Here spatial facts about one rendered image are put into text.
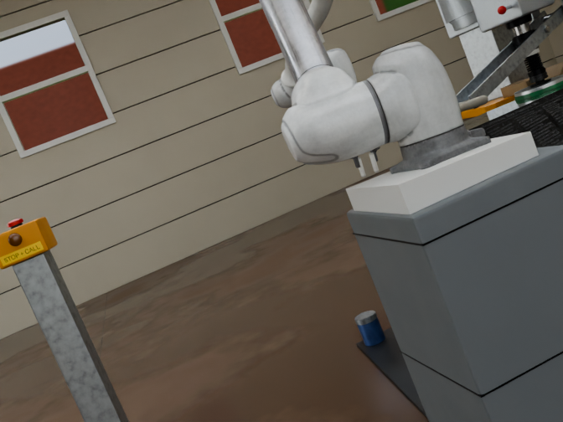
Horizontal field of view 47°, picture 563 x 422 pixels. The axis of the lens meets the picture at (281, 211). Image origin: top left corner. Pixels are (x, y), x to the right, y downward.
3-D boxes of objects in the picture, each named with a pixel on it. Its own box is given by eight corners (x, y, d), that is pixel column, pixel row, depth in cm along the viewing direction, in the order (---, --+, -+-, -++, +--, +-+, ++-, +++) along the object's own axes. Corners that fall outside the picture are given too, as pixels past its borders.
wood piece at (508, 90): (503, 98, 322) (499, 88, 322) (519, 91, 325) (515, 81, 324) (529, 91, 303) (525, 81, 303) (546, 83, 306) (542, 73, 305)
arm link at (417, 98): (475, 121, 143) (442, 25, 141) (397, 150, 143) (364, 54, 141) (453, 125, 160) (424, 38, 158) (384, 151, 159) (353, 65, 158)
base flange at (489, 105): (449, 121, 361) (446, 113, 361) (526, 89, 367) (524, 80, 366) (490, 114, 313) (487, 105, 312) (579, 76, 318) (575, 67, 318)
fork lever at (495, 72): (541, 23, 277) (535, 13, 276) (580, 7, 260) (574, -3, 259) (447, 115, 250) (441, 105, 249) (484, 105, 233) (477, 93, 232)
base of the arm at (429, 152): (508, 135, 147) (500, 111, 146) (426, 168, 141) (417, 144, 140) (463, 144, 164) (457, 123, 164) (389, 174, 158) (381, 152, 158)
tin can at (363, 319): (386, 333, 298) (375, 307, 296) (384, 342, 288) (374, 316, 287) (365, 339, 301) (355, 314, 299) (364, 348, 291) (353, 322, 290)
